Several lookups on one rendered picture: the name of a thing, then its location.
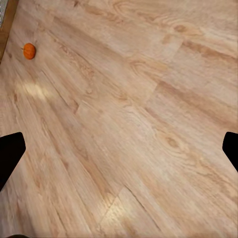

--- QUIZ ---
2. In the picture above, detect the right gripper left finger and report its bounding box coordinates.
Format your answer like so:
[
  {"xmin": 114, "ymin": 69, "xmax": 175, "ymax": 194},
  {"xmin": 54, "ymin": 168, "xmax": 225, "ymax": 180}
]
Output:
[{"xmin": 0, "ymin": 132, "xmax": 26, "ymax": 192}]

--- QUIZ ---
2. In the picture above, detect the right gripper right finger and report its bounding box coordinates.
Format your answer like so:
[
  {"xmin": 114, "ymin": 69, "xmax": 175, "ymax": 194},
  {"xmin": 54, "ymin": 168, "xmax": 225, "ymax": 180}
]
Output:
[{"xmin": 222, "ymin": 132, "xmax": 238, "ymax": 172}]

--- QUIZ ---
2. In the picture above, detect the pumpkin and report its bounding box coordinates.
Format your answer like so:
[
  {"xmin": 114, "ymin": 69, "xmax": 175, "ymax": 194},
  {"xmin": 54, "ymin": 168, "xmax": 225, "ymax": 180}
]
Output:
[{"xmin": 23, "ymin": 43, "xmax": 36, "ymax": 60}]

